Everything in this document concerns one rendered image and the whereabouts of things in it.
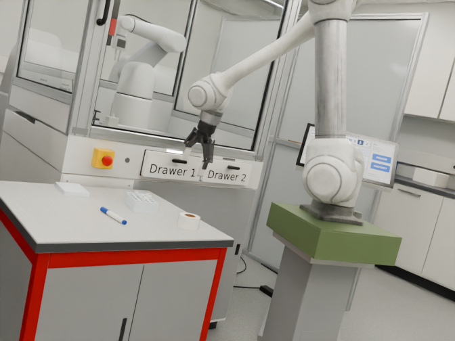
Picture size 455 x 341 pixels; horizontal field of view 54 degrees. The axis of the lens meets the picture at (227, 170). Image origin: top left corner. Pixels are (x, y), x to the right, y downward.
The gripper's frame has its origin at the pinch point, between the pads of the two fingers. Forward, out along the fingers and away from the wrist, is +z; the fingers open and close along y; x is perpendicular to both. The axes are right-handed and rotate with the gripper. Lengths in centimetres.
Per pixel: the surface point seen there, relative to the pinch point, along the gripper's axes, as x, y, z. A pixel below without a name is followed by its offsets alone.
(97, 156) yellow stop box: 39.2, 6.2, 3.0
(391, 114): -161, 24, -45
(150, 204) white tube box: 31.1, -25.5, 5.5
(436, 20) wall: -355, 143, -144
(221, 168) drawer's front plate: -23.5, 8.9, 3.0
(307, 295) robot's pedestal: -17, -66, 17
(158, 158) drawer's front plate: 11.6, 8.6, 1.6
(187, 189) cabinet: -8.0, 8.2, 14.6
